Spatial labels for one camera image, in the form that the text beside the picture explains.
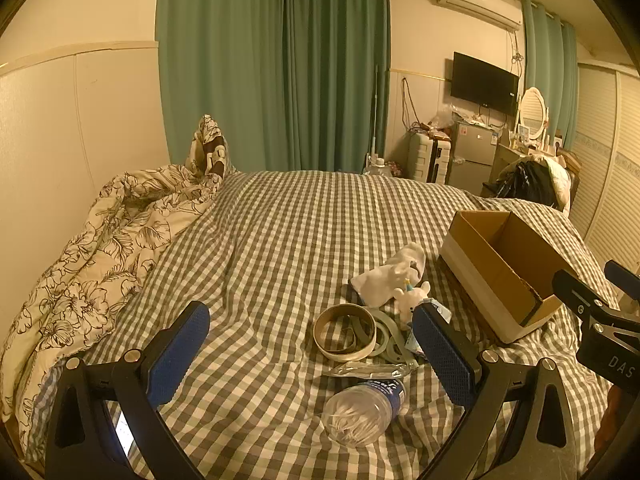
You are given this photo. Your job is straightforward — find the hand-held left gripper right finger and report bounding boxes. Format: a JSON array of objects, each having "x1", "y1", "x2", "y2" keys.
[{"x1": 412, "y1": 303, "x2": 580, "y2": 480}]

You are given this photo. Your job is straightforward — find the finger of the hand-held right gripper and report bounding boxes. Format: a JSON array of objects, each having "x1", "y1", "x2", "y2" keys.
[
  {"x1": 551, "y1": 269, "x2": 611, "y2": 317},
  {"x1": 604, "y1": 259, "x2": 640, "y2": 306}
]

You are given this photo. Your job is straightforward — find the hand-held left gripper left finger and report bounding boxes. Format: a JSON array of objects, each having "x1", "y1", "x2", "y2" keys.
[{"x1": 45, "y1": 301, "x2": 211, "y2": 480}]

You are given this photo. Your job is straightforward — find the grey plastic rings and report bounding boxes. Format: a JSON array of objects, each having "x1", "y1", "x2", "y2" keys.
[{"x1": 367, "y1": 307, "x2": 419, "y2": 368}]

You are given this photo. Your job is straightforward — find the white plush toy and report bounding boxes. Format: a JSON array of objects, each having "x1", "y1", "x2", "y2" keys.
[{"x1": 392, "y1": 280, "x2": 432, "y2": 322}]

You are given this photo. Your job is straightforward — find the cardboard box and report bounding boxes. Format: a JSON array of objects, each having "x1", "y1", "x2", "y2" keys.
[{"x1": 440, "y1": 210, "x2": 567, "y2": 345}]

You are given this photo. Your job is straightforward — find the clear plastic wrapper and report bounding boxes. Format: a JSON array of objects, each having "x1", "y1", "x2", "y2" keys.
[{"x1": 321, "y1": 361, "x2": 418, "y2": 381}]

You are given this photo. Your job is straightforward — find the white sock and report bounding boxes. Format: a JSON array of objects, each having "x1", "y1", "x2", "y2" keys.
[{"x1": 350, "y1": 242, "x2": 427, "y2": 307}]

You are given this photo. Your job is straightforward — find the tape roll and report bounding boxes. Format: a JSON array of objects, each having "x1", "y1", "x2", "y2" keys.
[{"x1": 313, "y1": 304, "x2": 377, "y2": 362}]

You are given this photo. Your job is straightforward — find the white jacket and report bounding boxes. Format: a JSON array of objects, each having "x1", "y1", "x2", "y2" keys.
[{"x1": 542, "y1": 157, "x2": 572, "y2": 213}]

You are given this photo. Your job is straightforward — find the white louvred wardrobe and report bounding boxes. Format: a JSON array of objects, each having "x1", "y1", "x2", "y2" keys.
[{"x1": 567, "y1": 62, "x2": 640, "y2": 281}]

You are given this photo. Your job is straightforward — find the black clothes pile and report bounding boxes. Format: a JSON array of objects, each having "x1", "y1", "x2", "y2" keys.
[{"x1": 492, "y1": 157, "x2": 556, "y2": 208}]

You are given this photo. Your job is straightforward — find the floral quilt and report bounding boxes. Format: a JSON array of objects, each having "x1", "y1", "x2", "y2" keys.
[{"x1": 0, "y1": 162, "x2": 236, "y2": 426}]

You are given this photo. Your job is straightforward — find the wooden dressing table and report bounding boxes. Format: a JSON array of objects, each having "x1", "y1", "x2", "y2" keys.
[{"x1": 492, "y1": 142, "x2": 531, "y2": 183}]

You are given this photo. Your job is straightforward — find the checked bed sheet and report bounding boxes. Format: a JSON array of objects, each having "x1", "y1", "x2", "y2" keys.
[{"x1": 25, "y1": 170, "x2": 626, "y2": 480}]

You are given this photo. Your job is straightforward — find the silver small fridge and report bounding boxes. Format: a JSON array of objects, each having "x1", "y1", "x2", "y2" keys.
[{"x1": 447, "y1": 120, "x2": 501, "y2": 193}]

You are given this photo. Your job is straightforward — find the white oval mirror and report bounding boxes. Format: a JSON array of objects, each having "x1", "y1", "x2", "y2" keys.
[{"x1": 516, "y1": 87, "x2": 550, "y2": 143}]

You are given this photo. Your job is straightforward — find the white suitcase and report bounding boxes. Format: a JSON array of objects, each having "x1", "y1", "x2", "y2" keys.
[{"x1": 406, "y1": 132, "x2": 453, "y2": 184}]

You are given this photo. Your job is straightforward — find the large clear water jug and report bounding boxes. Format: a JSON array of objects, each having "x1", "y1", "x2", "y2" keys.
[{"x1": 362, "y1": 157, "x2": 403, "y2": 178}]

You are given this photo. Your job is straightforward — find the patterned pillow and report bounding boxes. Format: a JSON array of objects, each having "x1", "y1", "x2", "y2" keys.
[{"x1": 185, "y1": 114, "x2": 236, "y2": 178}]

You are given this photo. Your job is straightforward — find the clear plastic bag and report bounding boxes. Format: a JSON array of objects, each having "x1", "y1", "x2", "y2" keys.
[{"x1": 430, "y1": 105, "x2": 458, "y2": 131}]

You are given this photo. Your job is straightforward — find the narrow green curtain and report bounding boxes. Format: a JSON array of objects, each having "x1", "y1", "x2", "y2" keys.
[{"x1": 520, "y1": 0, "x2": 578, "y2": 148}]

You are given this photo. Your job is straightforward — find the white mop pole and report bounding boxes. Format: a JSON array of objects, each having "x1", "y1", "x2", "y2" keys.
[{"x1": 372, "y1": 64, "x2": 381, "y2": 161}]

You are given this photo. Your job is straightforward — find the white air conditioner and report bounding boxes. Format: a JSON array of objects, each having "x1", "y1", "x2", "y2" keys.
[{"x1": 432, "y1": 0, "x2": 523, "y2": 31}]

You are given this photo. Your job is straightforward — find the wide green curtain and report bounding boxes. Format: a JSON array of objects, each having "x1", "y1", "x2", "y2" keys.
[{"x1": 156, "y1": 0, "x2": 392, "y2": 173}]

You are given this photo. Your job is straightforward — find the black wall television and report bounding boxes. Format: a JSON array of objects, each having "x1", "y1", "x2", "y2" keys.
[{"x1": 451, "y1": 51, "x2": 520, "y2": 116}]

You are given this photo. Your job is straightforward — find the wall cables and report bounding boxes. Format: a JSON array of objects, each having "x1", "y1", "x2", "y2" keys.
[{"x1": 400, "y1": 75, "x2": 426, "y2": 131}]

